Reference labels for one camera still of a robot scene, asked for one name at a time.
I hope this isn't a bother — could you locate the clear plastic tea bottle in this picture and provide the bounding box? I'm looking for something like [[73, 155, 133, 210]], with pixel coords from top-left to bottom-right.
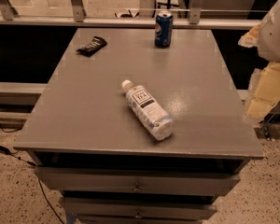
[[121, 80, 174, 141]]

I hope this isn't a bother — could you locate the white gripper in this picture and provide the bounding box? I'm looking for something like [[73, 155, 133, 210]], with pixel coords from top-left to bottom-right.
[[238, 0, 280, 124]]

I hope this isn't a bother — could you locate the metal railing frame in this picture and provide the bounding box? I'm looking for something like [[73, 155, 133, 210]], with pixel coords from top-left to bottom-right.
[[0, 0, 280, 31]]

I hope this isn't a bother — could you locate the blue pepsi can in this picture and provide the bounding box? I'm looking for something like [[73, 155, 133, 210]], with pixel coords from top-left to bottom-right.
[[155, 10, 174, 48]]

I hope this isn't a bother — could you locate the black floor cable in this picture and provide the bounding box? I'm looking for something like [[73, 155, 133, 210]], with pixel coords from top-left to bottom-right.
[[0, 119, 66, 224]]

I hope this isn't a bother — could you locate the grey drawer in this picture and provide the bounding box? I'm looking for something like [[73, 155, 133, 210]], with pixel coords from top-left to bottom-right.
[[60, 198, 217, 220], [35, 167, 240, 196]]

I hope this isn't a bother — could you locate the grey drawer cabinet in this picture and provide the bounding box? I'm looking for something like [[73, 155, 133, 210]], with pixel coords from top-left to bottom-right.
[[15, 28, 263, 224]]

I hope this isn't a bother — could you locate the upper grey drawer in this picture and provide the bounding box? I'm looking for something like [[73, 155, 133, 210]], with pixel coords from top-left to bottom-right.
[[35, 167, 240, 196]]

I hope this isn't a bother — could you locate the lower grey drawer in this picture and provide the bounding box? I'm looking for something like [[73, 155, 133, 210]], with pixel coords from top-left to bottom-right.
[[60, 198, 217, 220]]

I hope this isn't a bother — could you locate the black snack packet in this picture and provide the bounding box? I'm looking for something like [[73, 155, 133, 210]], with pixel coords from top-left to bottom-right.
[[77, 36, 107, 57]]

